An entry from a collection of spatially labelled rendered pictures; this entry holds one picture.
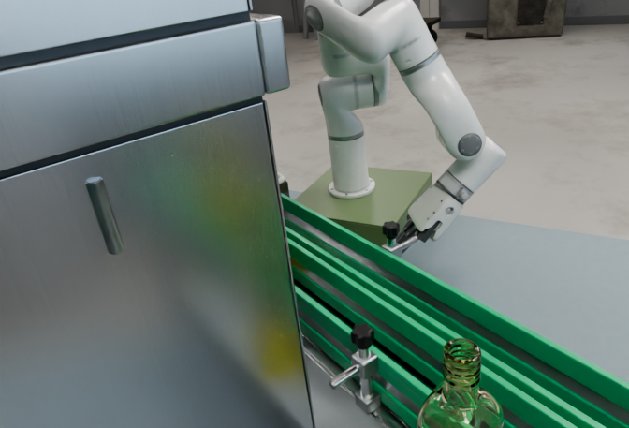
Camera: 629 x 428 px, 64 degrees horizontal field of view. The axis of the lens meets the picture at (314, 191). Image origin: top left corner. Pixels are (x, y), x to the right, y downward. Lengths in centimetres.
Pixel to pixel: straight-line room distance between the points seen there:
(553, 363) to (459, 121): 46
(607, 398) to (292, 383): 37
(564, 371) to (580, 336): 35
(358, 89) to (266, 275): 81
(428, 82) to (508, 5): 661
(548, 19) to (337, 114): 653
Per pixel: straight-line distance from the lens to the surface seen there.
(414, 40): 98
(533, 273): 122
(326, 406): 75
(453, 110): 98
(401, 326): 75
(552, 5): 763
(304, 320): 83
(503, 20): 761
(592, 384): 72
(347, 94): 124
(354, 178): 131
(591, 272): 125
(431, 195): 111
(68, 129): 37
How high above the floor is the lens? 144
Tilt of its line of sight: 26 degrees down
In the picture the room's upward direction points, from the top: 7 degrees counter-clockwise
